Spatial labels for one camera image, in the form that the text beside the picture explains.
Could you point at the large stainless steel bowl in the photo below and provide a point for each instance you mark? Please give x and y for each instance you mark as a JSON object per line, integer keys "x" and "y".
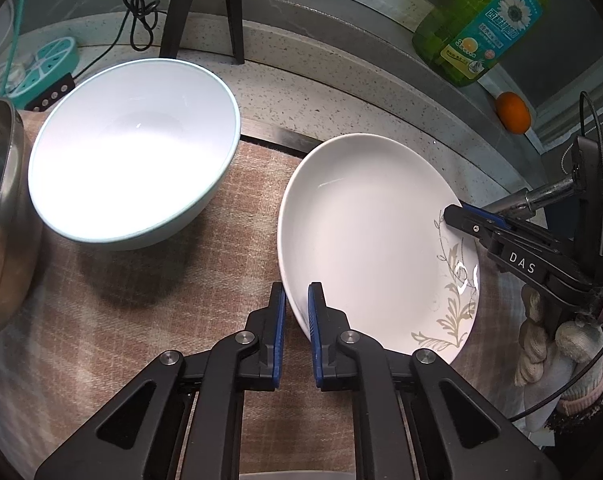
{"x": 1, "y": 210}

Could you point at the round teal power strip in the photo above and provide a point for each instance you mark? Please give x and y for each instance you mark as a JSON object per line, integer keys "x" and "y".
{"x": 46, "y": 65}

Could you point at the white plate gold leaf print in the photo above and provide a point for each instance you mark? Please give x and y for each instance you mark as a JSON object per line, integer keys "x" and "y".
{"x": 371, "y": 240}

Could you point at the green dish soap bottle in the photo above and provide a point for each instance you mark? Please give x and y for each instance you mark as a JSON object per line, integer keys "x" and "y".
{"x": 481, "y": 25}

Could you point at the person's right hand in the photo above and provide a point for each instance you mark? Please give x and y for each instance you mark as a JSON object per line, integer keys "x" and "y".
{"x": 576, "y": 350}

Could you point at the chrome kitchen faucet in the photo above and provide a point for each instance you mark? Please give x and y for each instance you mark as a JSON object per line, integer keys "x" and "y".
{"x": 549, "y": 192}

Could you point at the light blue ceramic bowl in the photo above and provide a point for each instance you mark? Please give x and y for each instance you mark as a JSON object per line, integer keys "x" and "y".
{"x": 126, "y": 160}

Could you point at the beige plaid cloth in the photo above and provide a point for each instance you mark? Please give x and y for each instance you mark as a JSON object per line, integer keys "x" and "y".
{"x": 146, "y": 300}

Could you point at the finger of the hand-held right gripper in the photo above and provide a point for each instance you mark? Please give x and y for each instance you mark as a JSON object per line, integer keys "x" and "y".
{"x": 491, "y": 217}
{"x": 469, "y": 222}

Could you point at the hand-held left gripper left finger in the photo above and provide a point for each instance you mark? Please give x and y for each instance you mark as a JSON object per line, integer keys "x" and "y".
{"x": 280, "y": 330}

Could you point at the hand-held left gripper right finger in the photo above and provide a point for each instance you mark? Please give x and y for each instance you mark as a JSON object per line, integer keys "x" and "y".
{"x": 314, "y": 340}

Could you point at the orange fruit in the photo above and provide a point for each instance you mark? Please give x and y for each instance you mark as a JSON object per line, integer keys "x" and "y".
{"x": 514, "y": 112}

